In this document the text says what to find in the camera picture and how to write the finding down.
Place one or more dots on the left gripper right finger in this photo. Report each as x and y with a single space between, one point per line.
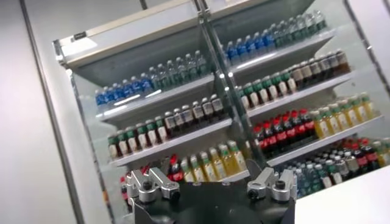
277 185

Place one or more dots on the black framed cabinet door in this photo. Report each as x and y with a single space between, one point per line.
367 44
55 121

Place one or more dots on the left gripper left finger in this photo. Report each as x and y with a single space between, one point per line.
146 188

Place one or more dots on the small dark drink bottle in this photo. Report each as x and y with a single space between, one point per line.
352 164
335 176
342 169
325 181

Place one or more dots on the glass beverage display cabinet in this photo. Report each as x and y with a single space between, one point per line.
137 30
259 15

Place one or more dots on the dark bottle tan label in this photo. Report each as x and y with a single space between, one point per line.
297 74
306 71

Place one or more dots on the red cap cola bottle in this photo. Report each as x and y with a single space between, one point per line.
300 129
175 170
261 143
271 140
290 133
371 156
362 160
309 125
281 136

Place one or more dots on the yellow juice bottle green cap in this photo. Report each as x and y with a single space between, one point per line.
340 120
381 154
360 112
350 116
217 162
320 128
207 165
196 169
186 172
227 159
369 109
330 124
237 156

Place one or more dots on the dark bottle grey label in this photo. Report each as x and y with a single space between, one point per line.
207 108
217 105
169 123
333 61
315 68
324 64
198 112
188 116
178 119
342 58

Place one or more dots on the green cap white label bottle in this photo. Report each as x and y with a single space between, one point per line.
282 88
142 140
273 91
263 95
291 84
161 133
132 144
244 101
113 150
254 98
122 147
151 137

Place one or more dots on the green tinted water bottle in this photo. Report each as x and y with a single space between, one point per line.
191 66
181 69
200 63
320 20
172 72
295 29
278 36
163 75
286 33
303 26
154 79
311 23

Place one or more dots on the blue label water bottle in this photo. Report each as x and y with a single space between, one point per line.
250 45
108 95
259 42
99 99
145 82
127 89
136 86
241 49
268 39
232 52
118 92

